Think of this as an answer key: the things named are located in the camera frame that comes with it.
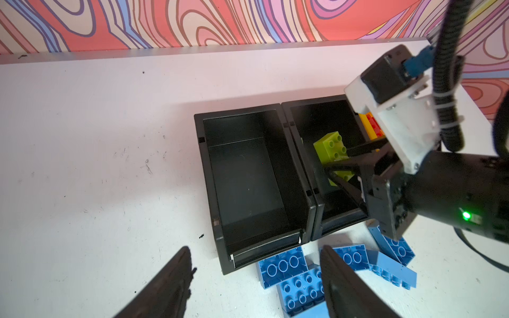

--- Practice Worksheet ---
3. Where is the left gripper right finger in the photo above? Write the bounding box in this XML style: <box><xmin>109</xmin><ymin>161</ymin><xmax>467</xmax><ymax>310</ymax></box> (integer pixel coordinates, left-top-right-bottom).
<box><xmin>319</xmin><ymin>245</ymin><xmax>398</xmax><ymax>318</ymax></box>

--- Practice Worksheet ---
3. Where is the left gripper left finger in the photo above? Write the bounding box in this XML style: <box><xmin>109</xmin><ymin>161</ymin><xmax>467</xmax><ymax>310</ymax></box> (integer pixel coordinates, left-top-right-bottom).
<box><xmin>116</xmin><ymin>246</ymin><xmax>196</xmax><ymax>318</ymax></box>

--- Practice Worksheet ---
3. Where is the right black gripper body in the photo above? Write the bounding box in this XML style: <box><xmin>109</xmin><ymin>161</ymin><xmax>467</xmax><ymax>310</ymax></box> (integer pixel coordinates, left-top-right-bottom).
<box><xmin>361</xmin><ymin>143</ymin><xmax>416</xmax><ymax>241</ymax></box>

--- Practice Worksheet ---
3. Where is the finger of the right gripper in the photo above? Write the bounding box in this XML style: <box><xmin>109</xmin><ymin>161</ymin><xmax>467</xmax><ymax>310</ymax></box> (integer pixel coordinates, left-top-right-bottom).
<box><xmin>327</xmin><ymin>170</ymin><xmax>368</xmax><ymax>215</ymax></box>
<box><xmin>323</xmin><ymin>137</ymin><xmax>392</xmax><ymax>175</ymax></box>

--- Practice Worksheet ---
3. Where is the lone green lego brick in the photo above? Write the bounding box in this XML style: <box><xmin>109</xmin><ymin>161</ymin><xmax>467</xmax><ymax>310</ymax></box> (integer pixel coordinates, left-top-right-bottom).
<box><xmin>313</xmin><ymin>131</ymin><xmax>349</xmax><ymax>165</ymax></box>

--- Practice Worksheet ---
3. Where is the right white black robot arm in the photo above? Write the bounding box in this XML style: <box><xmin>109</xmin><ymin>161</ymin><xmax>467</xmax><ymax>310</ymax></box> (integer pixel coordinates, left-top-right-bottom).
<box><xmin>324</xmin><ymin>98</ymin><xmax>508</xmax><ymax>243</ymax></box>

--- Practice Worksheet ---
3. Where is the middle black bin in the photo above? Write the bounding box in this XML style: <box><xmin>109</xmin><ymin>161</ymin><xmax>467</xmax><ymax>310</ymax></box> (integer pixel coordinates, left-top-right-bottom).
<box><xmin>282</xmin><ymin>95</ymin><xmax>368</xmax><ymax>241</ymax></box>

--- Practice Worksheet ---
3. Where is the black bin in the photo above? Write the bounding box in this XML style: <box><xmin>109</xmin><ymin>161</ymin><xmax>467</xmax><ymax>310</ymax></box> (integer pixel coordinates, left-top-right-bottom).
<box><xmin>282</xmin><ymin>95</ymin><xmax>368</xmax><ymax>241</ymax></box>
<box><xmin>194</xmin><ymin>104</ymin><xmax>318</xmax><ymax>275</ymax></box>

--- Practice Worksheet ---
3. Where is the blue lego brick middle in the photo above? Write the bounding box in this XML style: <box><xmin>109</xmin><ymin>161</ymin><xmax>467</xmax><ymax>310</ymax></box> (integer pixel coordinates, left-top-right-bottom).
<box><xmin>333</xmin><ymin>244</ymin><xmax>371</xmax><ymax>272</ymax></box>

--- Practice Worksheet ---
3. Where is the blue lego brick stacked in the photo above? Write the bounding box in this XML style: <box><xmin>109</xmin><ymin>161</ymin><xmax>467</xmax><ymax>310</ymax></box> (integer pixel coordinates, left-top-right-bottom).
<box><xmin>277</xmin><ymin>264</ymin><xmax>329</xmax><ymax>318</ymax></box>

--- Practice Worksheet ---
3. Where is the yellow plastic bin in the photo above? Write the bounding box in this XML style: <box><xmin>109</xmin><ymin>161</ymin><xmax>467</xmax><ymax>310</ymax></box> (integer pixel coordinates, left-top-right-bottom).
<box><xmin>358</xmin><ymin>113</ymin><xmax>384</xmax><ymax>140</ymax></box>

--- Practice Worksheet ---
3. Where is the blue lego brick diagonal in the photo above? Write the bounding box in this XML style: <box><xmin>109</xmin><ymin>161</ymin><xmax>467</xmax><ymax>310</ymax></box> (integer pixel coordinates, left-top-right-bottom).
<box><xmin>367</xmin><ymin>250</ymin><xmax>417</xmax><ymax>290</ymax></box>

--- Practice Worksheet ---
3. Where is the blue lego brick right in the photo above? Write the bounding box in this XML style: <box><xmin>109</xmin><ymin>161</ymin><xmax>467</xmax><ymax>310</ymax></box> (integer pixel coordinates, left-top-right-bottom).
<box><xmin>368</xmin><ymin>223</ymin><xmax>415</xmax><ymax>266</ymax></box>

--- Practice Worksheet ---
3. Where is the blue lego brick top left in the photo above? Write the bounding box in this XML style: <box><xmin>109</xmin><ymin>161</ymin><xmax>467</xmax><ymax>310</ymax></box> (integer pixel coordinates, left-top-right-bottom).
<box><xmin>257</xmin><ymin>246</ymin><xmax>308</xmax><ymax>290</ymax></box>

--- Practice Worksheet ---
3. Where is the left black bin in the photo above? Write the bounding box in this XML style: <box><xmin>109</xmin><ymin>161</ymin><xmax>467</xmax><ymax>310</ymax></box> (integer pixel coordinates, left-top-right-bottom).
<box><xmin>194</xmin><ymin>104</ymin><xmax>318</xmax><ymax>275</ymax></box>

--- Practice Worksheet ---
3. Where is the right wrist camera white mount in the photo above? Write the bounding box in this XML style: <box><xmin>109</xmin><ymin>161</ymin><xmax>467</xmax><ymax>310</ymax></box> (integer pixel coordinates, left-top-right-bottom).
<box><xmin>344</xmin><ymin>44</ymin><xmax>442</xmax><ymax>176</ymax></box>

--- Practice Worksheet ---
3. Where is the black corrugated cable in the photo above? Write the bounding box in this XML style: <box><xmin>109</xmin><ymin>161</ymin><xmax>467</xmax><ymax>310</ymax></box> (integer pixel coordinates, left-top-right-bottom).
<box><xmin>431</xmin><ymin>0</ymin><xmax>476</xmax><ymax>152</ymax></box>

